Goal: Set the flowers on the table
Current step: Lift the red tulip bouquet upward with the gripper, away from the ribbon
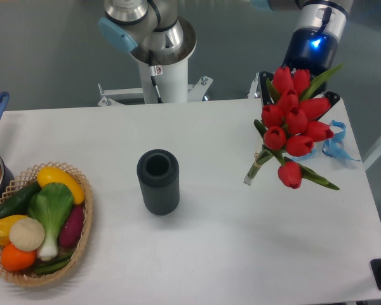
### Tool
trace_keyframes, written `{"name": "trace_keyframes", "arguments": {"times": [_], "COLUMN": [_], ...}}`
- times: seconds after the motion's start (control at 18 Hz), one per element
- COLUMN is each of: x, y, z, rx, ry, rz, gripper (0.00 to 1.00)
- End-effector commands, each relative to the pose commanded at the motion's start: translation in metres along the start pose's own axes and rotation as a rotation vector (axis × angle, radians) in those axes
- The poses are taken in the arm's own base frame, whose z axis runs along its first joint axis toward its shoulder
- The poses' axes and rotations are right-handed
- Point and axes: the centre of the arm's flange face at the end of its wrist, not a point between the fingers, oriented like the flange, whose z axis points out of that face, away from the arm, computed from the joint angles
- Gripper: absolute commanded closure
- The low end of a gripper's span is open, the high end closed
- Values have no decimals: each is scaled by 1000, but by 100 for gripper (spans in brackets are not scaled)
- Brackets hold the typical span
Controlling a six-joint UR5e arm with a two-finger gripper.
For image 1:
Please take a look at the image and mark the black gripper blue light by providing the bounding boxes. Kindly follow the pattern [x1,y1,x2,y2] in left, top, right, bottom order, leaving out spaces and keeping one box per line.
[259,28,340,106]

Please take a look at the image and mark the red tulip bouquet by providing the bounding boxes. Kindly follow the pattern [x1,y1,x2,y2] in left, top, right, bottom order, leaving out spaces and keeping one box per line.
[243,66,338,190]

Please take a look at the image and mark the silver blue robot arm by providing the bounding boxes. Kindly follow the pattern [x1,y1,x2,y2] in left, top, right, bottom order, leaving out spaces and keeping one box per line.
[98,1,353,105]

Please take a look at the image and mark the blue ribbon strip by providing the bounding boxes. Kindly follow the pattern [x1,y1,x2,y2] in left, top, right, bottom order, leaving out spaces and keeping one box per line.
[290,148,318,162]

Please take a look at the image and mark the blue ribbon loop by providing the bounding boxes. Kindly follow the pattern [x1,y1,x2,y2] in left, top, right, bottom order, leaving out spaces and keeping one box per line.
[322,120,361,161]

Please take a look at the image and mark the dark grey ribbed vase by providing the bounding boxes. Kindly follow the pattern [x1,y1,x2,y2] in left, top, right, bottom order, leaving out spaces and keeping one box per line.
[137,149,180,215]

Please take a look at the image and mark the purple sweet potato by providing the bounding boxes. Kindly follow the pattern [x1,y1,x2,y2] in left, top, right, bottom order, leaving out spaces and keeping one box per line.
[59,205,84,248]

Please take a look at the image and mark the green bok choy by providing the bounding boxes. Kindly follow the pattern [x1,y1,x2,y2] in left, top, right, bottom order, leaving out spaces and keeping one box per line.
[28,182,74,261]

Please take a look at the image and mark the woven wicker basket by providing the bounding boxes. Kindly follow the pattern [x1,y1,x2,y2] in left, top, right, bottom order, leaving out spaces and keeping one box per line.
[0,161,93,287]

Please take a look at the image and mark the green bean pod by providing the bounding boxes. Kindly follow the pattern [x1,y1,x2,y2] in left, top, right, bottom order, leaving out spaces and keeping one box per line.
[32,252,72,276]

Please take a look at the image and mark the dark green cucumber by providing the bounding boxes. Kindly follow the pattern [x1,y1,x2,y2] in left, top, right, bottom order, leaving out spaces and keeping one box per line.
[0,181,41,219]

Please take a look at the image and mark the cream white garlic bulb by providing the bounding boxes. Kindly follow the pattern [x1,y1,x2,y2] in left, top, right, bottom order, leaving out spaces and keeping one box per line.
[9,217,45,252]

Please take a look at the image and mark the yellow bell pepper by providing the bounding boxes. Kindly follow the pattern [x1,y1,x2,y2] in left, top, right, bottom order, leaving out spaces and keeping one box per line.
[0,215,27,247]

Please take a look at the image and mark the orange fruit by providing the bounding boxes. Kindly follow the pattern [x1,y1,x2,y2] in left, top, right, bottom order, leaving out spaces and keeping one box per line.
[1,244,36,271]

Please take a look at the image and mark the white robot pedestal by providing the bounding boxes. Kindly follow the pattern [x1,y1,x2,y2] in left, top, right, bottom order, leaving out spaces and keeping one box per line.
[131,17,196,104]

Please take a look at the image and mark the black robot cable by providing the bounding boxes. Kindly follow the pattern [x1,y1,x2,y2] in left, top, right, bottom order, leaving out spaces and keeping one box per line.
[147,50,164,104]

